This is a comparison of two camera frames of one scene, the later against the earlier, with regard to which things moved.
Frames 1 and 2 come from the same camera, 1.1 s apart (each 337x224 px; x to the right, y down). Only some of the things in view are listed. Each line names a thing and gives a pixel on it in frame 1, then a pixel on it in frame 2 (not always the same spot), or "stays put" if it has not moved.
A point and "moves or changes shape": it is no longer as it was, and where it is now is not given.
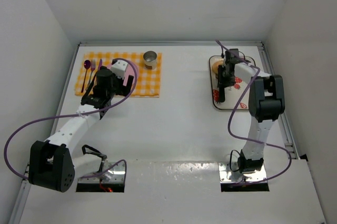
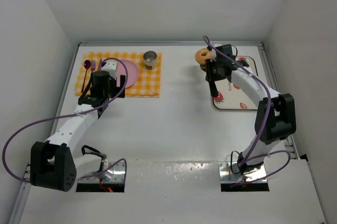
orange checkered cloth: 148,82 stays put
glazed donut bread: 215,66 moves or changes shape
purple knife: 100,62 stays put
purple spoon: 87,64 stays put
